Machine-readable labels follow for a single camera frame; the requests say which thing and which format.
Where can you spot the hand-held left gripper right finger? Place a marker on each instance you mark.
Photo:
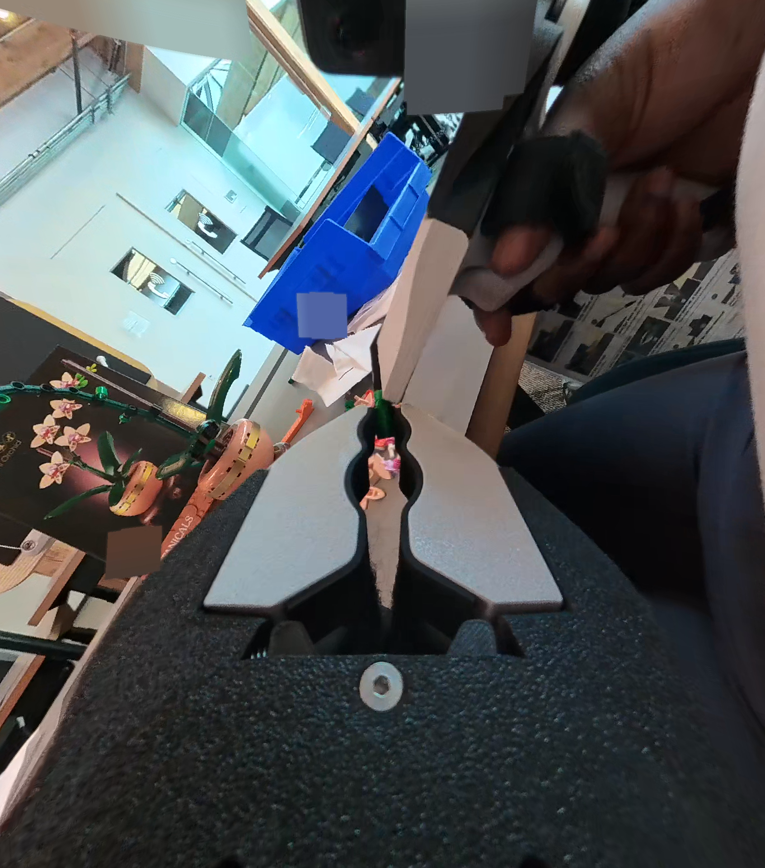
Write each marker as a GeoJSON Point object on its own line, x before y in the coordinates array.
{"type": "Point", "coordinates": [470, 536]}

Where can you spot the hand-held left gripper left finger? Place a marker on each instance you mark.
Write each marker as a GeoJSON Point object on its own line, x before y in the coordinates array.
{"type": "Point", "coordinates": [287, 529]}

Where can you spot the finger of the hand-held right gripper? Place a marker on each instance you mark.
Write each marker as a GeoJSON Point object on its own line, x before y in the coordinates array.
{"type": "Point", "coordinates": [419, 305]}

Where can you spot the green brick stem piece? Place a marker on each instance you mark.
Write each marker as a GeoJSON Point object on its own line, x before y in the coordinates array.
{"type": "Point", "coordinates": [382, 415]}

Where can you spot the person's right hand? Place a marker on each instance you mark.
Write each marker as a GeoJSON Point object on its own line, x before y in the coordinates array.
{"type": "Point", "coordinates": [680, 102]}

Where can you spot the brick orchid pot model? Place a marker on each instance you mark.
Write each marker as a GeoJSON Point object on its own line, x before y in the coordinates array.
{"type": "Point", "coordinates": [236, 461]}

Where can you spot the crumpled white paper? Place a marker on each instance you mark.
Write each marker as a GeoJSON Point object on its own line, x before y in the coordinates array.
{"type": "Point", "coordinates": [341, 369]}

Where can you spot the blue plastic bin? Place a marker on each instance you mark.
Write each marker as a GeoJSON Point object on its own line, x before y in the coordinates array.
{"type": "Point", "coordinates": [328, 258]}

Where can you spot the pile of small brick pieces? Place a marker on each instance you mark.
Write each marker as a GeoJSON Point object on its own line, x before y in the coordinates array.
{"type": "Point", "coordinates": [379, 468]}

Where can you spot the orange brick separator tool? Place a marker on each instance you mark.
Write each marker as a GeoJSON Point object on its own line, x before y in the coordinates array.
{"type": "Point", "coordinates": [302, 412]}

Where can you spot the person's leg in navy trousers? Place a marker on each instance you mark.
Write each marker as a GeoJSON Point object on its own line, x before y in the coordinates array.
{"type": "Point", "coordinates": [640, 488]}

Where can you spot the newspaper print sheet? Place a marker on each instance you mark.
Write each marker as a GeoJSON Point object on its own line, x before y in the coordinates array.
{"type": "Point", "coordinates": [633, 325]}

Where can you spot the glass railing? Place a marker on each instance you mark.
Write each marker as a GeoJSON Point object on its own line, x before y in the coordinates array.
{"type": "Point", "coordinates": [247, 135]}

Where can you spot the black orchid set box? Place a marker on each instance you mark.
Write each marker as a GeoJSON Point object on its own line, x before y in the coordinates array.
{"type": "Point", "coordinates": [9, 461]}

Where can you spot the phone icon wall sign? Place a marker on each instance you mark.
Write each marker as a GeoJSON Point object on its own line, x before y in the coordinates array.
{"type": "Point", "coordinates": [152, 281]}
{"type": "Point", "coordinates": [205, 222]}

